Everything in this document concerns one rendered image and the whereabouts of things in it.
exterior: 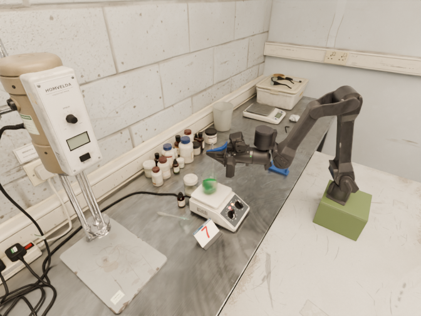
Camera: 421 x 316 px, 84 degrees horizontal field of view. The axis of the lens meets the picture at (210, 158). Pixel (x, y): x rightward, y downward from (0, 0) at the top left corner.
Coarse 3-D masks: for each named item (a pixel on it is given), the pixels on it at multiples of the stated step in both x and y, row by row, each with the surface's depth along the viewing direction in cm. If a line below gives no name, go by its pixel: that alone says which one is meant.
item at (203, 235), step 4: (208, 224) 84; (212, 224) 85; (204, 228) 83; (208, 228) 83; (212, 228) 84; (216, 228) 85; (200, 232) 81; (204, 232) 82; (208, 232) 83; (212, 232) 84; (196, 236) 80; (200, 236) 81; (204, 236) 82; (208, 236) 82; (200, 240) 80; (204, 240) 81
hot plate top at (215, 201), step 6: (222, 186) 92; (192, 192) 89; (198, 192) 89; (222, 192) 89; (228, 192) 89; (198, 198) 87; (204, 198) 87; (210, 198) 87; (216, 198) 87; (222, 198) 87; (210, 204) 84; (216, 204) 84
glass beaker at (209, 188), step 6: (204, 174) 88; (210, 174) 89; (216, 174) 87; (204, 180) 84; (216, 180) 85; (204, 186) 86; (210, 186) 85; (216, 186) 87; (204, 192) 88; (210, 192) 87; (216, 192) 88
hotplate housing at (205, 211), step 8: (232, 192) 92; (192, 200) 89; (224, 200) 89; (192, 208) 91; (200, 208) 88; (208, 208) 86; (248, 208) 91; (208, 216) 88; (216, 216) 85; (224, 224) 85; (232, 232) 85
